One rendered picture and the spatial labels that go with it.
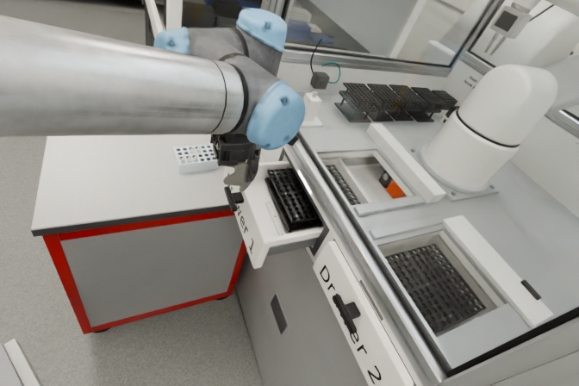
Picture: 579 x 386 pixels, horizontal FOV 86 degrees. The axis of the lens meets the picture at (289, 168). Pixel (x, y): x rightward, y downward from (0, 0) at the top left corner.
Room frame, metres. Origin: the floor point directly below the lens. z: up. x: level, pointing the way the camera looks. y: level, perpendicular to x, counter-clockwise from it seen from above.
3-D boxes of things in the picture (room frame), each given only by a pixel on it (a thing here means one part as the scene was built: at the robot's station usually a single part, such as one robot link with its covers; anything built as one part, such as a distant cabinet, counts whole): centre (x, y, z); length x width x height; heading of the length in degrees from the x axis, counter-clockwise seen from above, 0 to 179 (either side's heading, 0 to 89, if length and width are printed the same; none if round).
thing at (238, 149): (0.47, 0.12, 1.10); 0.09 x 0.08 x 0.12; 127
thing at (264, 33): (0.47, 0.11, 1.26); 0.09 x 0.08 x 0.11; 145
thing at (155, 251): (0.74, 0.45, 0.38); 0.62 x 0.58 x 0.76; 37
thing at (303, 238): (0.63, -0.09, 0.86); 0.40 x 0.26 x 0.06; 127
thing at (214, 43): (0.38, 0.16, 1.26); 0.11 x 0.11 x 0.08; 55
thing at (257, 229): (0.50, 0.07, 0.87); 0.29 x 0.02 x 0.11; 37
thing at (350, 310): (0.32, -0.21, 0.91); 0.07 x 0.04 x 0.01; 37
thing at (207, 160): (0.70, 0.29, 0.78); 0.12 x 0.08 x 0.04; 132
